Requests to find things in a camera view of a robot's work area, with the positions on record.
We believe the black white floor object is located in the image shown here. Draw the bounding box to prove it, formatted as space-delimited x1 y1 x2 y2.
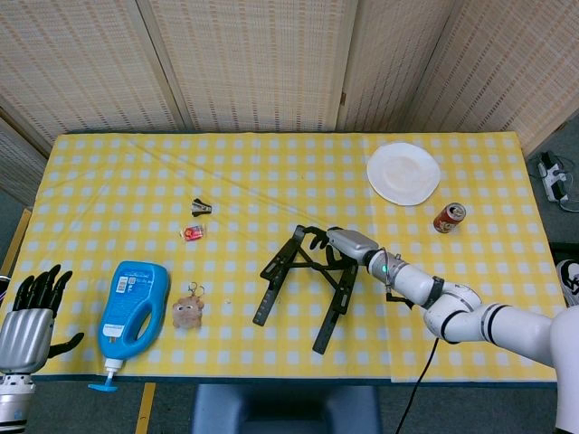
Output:
555 258 579 308

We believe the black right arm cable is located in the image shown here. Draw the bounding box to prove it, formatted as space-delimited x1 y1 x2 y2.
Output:
394 336 441 434

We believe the beige plush keychain toy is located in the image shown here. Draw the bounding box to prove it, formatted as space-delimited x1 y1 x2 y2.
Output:
171 282 207 330

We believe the woven folding screen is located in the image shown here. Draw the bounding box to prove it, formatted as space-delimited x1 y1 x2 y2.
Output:
0 0 579 207

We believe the black folding laptop stand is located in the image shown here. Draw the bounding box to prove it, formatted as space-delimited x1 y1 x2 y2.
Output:
252 224 361 355

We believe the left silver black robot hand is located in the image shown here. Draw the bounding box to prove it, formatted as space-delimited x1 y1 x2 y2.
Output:
0 264 86 374

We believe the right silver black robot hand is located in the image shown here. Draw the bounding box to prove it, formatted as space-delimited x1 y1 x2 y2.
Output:
300 224 381 272

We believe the yellow white checkered tablecloth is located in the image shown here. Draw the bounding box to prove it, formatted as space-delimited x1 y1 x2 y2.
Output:
0 131 572 384

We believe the small red toy car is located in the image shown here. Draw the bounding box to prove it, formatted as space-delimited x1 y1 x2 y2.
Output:
180 223 207 243

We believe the blue robot base seat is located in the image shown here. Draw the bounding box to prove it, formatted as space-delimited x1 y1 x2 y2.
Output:
192 383 384 434

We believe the red cartoon drink can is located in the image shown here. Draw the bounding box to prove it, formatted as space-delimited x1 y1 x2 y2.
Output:
432 202 467 234

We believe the blue detergent bottle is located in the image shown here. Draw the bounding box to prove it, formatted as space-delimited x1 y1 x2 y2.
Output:
88 260 171 392

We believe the white power strip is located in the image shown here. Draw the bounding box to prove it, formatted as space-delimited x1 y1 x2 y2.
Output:
536 152 571 203

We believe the white round plate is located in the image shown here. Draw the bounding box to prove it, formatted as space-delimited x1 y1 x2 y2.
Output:
365 141 442 207

